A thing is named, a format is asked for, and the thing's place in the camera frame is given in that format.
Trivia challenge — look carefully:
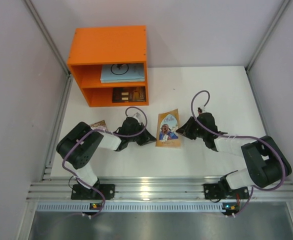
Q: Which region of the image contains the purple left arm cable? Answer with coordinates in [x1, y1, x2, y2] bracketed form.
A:
[61, 106, 148, 221]

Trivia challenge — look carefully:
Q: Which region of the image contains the aluminium corner post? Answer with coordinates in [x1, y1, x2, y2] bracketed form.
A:
[245, 0, 292, 74]
[23, 0, 71, 76]

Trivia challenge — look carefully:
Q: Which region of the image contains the left aluminium corner post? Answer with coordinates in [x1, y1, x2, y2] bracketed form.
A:
[23, 0, 71, 76]

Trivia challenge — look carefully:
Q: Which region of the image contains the orange two-shelf cabinet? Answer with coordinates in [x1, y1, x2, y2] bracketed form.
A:
[67, 25, 148, 108]

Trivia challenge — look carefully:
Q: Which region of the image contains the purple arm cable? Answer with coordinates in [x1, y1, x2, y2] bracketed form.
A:
[190, 90, 286, 218]
[61, 106, 148, 221]

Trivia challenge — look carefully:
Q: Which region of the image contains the light blue cat book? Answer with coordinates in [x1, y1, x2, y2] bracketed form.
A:
[100, 63, 145, 84]

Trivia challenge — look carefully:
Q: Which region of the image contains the slotted grey cable duct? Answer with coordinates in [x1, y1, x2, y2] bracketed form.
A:
[36, 201, 240, 213]

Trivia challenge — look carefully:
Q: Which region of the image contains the dark brown sunset book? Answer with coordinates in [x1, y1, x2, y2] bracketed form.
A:
[112, 86, 146, 103]

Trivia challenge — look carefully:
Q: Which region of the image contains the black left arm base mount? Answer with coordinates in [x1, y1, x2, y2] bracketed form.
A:
[70, 184, 116, 200]

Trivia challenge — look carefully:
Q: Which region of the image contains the orange illustrated book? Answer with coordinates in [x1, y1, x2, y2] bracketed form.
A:
[155, 109, 181, 148]

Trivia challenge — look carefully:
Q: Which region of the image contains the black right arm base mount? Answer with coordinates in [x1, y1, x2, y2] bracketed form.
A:
[203, 183, 249, 202]

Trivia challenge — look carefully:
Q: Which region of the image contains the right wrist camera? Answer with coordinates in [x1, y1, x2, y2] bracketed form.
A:
[197, 107, 207, 115]

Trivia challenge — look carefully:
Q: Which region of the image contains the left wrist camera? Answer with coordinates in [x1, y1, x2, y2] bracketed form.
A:
[131, 112, 143, 123]

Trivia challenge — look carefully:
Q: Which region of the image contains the pink illustrated fairy-tale book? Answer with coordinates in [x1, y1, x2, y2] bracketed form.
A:
[90, 120, 108, 131]

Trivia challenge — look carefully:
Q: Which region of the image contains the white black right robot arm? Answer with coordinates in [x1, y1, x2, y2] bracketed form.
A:
[176, 112, 292, 193]

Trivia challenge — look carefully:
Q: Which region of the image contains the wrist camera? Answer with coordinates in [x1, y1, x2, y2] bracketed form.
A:
[131, 112, 143, 123]
[197, 107, 207, 115]

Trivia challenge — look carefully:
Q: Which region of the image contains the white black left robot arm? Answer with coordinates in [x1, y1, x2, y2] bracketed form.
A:
[56, 116, 156, 189]

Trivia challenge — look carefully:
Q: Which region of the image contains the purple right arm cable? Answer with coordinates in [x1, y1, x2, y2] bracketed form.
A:
[190, 90, 286, 218]

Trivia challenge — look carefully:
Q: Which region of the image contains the right aluminium corner post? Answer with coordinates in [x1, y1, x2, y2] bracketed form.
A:
[245, 0, 292, 74]

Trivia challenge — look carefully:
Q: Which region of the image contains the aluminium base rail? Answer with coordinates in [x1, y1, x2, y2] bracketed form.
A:
[26, 176, 293, 202]

